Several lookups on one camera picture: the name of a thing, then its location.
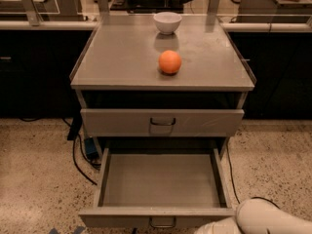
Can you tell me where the grey drawer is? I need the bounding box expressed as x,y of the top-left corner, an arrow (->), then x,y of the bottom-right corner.
80,149 -> 235,228
81,109 -> 244,137

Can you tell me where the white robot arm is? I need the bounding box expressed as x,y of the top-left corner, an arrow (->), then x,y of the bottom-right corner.
194,198 -> 312,234

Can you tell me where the grey metal drawer cabinet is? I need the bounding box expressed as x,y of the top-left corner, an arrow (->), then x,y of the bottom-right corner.
71,15 -> 254,152

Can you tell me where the grey top drawer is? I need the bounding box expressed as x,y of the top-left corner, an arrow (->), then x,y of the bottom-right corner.
81,109 -> 244,137

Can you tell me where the orange fruit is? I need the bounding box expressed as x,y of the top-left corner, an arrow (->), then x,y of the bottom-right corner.
158,50 -> 181,75

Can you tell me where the blue power adapter box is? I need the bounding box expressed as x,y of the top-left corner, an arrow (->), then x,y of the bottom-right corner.
84,137 -> 98,160

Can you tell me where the white ceramic bowl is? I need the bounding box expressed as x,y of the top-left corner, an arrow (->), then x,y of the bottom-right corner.
153,12 -> 182,34

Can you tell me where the black floor cable right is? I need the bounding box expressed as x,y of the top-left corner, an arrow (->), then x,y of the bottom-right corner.
225,143 -> 281,210

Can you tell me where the black floor cable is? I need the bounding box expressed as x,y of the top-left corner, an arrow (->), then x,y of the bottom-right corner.
225,143 -> 281,210
19,115 -> 101,186

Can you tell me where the black floor cable left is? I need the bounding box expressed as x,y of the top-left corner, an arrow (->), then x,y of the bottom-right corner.
19,115 -> 101,186

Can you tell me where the metal bracket post right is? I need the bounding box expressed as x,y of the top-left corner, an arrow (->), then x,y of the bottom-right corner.
208,0 -> 220,14

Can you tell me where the metal bracket post left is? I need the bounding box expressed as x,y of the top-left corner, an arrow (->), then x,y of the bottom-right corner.
21,0 -> 41,26

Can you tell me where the white counter rail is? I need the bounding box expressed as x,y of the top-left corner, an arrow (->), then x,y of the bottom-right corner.
0,20 -> 312,33

